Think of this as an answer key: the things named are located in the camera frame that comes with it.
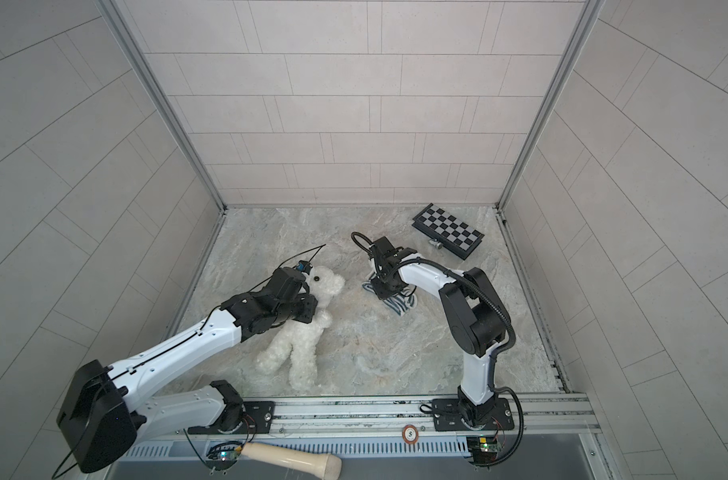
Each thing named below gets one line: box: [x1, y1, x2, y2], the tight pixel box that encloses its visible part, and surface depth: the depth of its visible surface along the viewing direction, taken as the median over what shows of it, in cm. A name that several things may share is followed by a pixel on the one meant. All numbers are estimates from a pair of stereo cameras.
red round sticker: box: [402, 424, 419, 444], surface depth 71 cm
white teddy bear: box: [256, 266, 346, 391], surface depth 74 cm
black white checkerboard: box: [412, 202, 485, 260], surface depth 107 cm
